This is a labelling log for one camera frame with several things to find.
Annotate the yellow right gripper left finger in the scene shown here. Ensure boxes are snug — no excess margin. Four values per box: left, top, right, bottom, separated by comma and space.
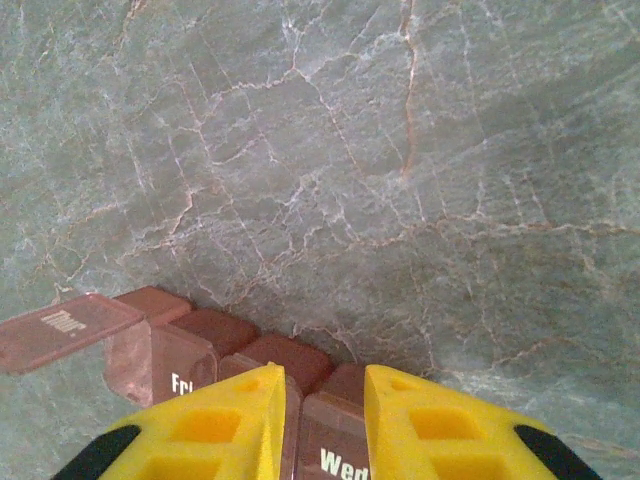
49, 363, 286, 480

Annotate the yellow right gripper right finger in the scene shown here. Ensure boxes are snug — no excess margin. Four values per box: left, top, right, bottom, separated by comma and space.
363, 363, 604, 480

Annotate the red translucent weekly pill organizer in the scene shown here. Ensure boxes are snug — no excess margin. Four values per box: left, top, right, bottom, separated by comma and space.
0, 285, 371, 480

